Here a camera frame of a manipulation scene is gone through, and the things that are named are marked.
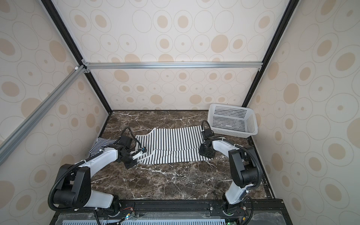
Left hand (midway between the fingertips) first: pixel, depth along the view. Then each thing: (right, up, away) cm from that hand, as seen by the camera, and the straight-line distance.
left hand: (136, 159), depth 89 cm
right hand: (+47, +3, +5) cm, 47 cm away
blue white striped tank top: (-28, +9, +8) cm, 31 cm away
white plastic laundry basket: (+69, +26, +23) cm, 78 cm away
